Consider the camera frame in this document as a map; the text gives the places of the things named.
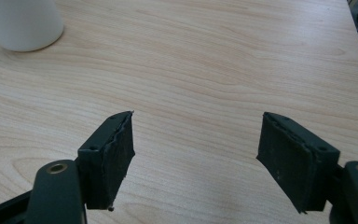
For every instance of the white cup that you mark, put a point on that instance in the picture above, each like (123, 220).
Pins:
(20, 23)

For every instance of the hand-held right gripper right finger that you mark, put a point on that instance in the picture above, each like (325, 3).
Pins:
(295, 158)

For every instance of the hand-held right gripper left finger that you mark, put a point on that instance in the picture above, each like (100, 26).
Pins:
(105, 161)

